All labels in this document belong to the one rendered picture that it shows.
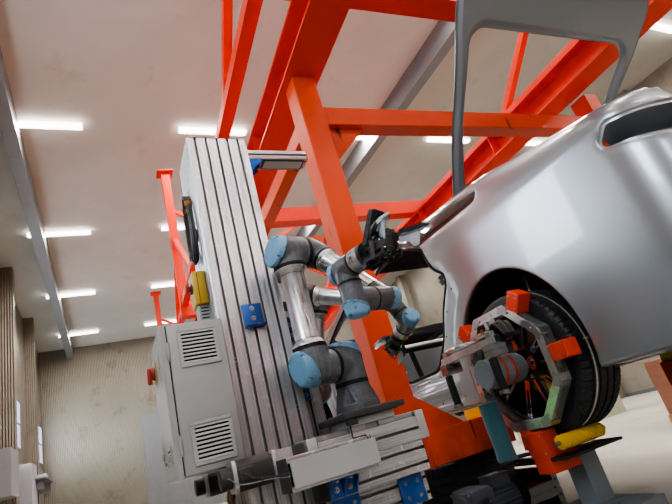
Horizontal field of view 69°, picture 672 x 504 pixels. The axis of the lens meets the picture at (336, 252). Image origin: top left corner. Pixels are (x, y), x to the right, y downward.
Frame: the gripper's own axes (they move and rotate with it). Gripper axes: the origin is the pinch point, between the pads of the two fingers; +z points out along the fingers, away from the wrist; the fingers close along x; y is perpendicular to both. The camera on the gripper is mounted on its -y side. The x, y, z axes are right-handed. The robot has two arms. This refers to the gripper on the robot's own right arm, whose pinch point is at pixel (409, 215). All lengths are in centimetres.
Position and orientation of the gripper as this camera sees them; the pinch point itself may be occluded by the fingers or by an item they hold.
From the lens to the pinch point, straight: 132.4
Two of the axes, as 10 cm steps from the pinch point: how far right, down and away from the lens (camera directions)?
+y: 1.5, 8.8, -4.4
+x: -8.0, -1.6, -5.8
